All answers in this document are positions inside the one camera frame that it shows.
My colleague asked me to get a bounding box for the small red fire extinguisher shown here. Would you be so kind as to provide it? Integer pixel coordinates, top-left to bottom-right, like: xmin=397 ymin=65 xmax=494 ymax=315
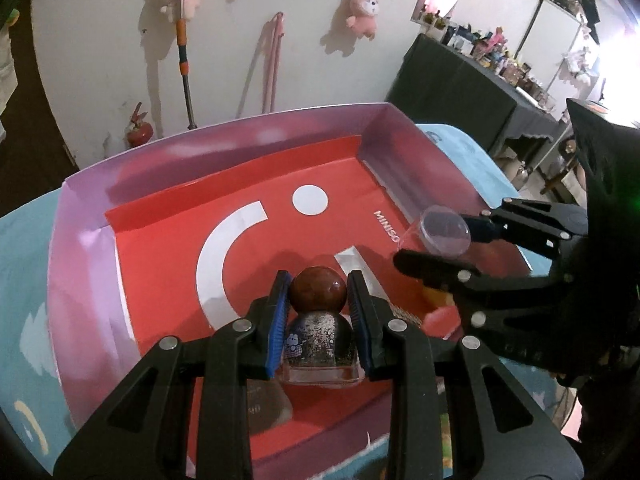
xmin=125 ymin=102 xmax=155 ymax=150

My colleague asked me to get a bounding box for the white cabinet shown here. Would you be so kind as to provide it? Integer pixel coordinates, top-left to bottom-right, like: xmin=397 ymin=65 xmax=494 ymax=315
xmin=515 ymin=0 xmax=601 ymax=106

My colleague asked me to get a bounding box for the pink pole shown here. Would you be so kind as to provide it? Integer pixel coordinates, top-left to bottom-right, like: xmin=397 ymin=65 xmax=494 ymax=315
xmin=242 ymin=10 xmax=287 ymax=116

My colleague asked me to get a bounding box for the glitter bottle brown ball cap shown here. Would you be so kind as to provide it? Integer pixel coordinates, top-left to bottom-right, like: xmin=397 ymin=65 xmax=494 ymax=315
xmin=280 ymin=266 xmax=362 ymax=390

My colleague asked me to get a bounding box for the pink plush deer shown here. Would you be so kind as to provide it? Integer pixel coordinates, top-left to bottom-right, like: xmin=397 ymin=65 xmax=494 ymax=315
xmin=345 ymin=0 xmax=381 ymax=40

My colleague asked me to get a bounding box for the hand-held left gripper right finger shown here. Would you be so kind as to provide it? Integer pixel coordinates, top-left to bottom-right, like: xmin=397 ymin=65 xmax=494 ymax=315
xmin=347 ymin=270 xmax=583 ymax=480

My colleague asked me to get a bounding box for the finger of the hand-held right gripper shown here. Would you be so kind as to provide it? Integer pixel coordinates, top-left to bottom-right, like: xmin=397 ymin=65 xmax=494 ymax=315
xmin=457 ymin=198 xmax=588 ymax=261
xmin=393 ymin=249 xmax=566 ymax=366

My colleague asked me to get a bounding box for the row of cosmetics bottles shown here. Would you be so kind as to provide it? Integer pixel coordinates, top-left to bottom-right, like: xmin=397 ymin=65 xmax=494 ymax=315
xmin=420 ymin=5 xmax=556 ymax=111

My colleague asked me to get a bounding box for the black cloth covered table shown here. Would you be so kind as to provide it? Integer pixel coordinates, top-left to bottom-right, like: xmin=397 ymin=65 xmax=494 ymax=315
xmin=385 ymin=34 xmax=576 ymax=171

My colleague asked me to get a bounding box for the dark wooden door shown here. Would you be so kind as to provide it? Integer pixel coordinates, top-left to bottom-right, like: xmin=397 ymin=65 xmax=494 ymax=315
xmin=0 ymin=10 xmax=81 ymax=211

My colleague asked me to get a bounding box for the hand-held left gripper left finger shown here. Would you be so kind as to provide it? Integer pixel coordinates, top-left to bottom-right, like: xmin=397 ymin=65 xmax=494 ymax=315
xmin=52 ymin=270 xmax=293 ymax=480

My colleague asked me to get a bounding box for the pink cardboard box red lining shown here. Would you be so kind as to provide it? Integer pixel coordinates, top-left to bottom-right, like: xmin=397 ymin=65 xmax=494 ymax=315
xmin=47 ymin=101 xmax=533 ymax=480

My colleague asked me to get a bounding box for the clear plastic cup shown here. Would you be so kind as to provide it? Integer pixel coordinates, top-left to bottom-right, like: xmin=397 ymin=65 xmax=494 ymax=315
xmin=397 ymin=206 xmax=472 ymax=261

